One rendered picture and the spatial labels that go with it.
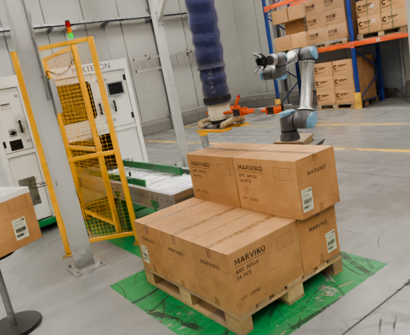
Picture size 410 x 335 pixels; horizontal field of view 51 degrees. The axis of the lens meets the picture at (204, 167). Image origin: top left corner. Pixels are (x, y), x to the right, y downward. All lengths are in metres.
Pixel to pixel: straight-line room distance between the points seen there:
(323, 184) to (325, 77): 8.99
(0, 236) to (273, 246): 1.85
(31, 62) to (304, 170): 2.47
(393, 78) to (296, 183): 9.65
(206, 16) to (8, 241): 2.16
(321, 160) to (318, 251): 0.64
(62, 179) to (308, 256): 2.26
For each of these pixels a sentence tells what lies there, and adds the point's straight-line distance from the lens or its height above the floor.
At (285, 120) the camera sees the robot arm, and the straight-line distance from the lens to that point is 4.07.
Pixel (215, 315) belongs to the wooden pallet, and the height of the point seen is 0.02.
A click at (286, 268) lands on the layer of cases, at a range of 2.92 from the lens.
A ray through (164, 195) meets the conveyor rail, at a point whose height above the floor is 0.58.
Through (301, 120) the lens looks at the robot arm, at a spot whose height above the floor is 1.00.
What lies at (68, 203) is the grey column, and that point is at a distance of 4.13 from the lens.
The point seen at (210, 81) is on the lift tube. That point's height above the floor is 1.50.
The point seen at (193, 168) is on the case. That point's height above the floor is 0.82.
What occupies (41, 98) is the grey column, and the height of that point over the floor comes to 1.62.
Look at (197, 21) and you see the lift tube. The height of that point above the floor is 1.95.
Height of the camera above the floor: 1.59
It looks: 12 degrees down
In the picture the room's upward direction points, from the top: 11 degrees counter-clockwise
